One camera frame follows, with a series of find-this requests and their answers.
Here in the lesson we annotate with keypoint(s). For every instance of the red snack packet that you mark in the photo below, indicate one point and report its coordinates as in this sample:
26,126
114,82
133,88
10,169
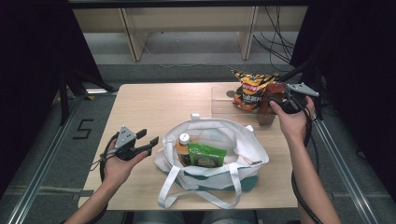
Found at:
271,93

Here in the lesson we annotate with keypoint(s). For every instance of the beige wooden desk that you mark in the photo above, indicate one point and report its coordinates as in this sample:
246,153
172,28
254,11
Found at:
186,18

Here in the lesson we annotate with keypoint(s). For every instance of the green snack packet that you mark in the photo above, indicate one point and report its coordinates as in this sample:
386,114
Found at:
207,155

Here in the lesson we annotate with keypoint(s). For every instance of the orange drink bottle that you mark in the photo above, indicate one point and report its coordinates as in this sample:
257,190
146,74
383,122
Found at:
183,149

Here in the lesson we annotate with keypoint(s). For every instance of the person's left leg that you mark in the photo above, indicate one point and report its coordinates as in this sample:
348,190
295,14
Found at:
158,217

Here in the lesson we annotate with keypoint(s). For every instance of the person's right leg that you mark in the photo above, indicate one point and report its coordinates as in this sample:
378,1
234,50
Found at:
230,217

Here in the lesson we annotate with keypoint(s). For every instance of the person's right hand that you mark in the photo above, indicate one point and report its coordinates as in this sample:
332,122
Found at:
294,124

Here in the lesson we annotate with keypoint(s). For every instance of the metal floor rail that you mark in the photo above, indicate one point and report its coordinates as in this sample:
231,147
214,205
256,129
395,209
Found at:
40,174
345,174

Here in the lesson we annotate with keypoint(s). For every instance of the person's left hand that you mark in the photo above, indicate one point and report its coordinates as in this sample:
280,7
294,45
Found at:
118,169

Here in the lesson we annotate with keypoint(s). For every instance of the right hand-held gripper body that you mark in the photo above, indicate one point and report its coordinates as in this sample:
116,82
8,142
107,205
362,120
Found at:
295,99

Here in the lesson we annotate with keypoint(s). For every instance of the grey round disc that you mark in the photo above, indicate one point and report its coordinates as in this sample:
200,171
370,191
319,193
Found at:
230,93

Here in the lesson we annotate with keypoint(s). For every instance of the yellow black chip bag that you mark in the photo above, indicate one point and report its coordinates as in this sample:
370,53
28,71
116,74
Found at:
252,90

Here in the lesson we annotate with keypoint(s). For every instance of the clear acrylic box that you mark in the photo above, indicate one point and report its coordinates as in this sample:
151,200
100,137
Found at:
222,104

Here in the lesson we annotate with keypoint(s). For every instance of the white green orange tote bag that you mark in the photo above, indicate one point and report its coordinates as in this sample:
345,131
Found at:
218,183

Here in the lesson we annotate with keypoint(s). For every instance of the black curtain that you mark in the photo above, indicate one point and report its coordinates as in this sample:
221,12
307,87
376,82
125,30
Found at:
31,62
358,62

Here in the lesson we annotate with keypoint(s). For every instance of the person's leg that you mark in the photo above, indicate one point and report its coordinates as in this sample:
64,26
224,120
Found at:
230,217
158,217

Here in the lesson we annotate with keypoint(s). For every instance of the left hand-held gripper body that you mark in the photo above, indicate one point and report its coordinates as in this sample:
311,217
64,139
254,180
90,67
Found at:
126,144

